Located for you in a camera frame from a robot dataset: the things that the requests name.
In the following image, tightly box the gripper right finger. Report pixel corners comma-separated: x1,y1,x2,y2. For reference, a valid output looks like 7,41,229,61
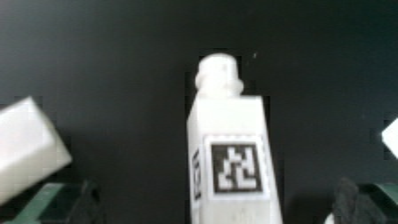
327,178,398,224

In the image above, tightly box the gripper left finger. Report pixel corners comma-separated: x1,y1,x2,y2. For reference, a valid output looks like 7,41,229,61
5,181,101,224

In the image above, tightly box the white chair back frame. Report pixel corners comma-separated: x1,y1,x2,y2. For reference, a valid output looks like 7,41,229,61
0,97,73,205

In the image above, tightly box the white chair leg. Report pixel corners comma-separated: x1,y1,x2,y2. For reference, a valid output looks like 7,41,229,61
186,53,282,224

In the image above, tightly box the white chair leg cube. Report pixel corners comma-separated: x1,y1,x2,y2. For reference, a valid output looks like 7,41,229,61
380,117,398,160

